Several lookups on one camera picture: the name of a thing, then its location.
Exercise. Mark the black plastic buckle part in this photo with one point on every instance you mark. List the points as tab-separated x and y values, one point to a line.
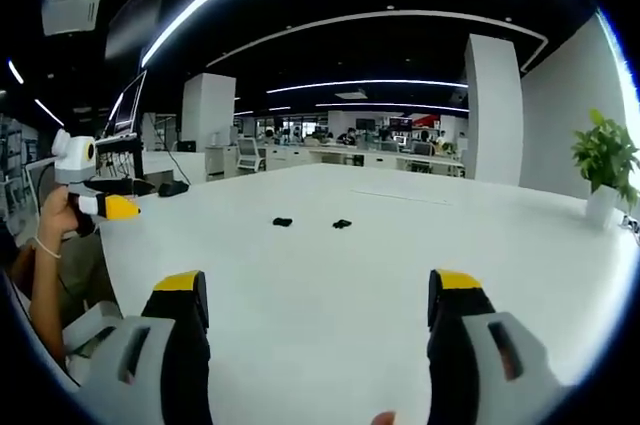
342	223
282	221

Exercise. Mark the person's right hand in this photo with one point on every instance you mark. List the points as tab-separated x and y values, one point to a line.
382	418

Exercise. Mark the black object on table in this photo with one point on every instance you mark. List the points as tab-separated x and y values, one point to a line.
173	188

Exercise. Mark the white office chair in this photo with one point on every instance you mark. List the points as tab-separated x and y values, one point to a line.
250	154

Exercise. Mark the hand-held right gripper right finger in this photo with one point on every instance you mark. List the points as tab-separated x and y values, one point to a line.
465	345

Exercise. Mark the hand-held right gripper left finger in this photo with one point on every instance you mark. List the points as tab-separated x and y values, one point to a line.
170	345

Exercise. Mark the person's left hand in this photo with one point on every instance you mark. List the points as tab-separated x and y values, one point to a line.
62	217

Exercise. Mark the white pillar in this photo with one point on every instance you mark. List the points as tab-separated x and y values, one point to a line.
207	112
492	110

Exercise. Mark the dark hanging ceiling screen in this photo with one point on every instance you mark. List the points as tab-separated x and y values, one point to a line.
137	7

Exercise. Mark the grey device at chest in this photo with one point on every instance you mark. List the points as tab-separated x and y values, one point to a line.
92	327

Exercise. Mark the white ceiling air conditioner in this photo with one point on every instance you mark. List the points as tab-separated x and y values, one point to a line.
71	9

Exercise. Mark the green potted plant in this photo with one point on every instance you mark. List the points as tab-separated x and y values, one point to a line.
607	170

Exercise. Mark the white wrist band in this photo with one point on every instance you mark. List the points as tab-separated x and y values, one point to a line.
46	246

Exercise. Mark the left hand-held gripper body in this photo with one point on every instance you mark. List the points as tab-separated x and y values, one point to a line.
74	160

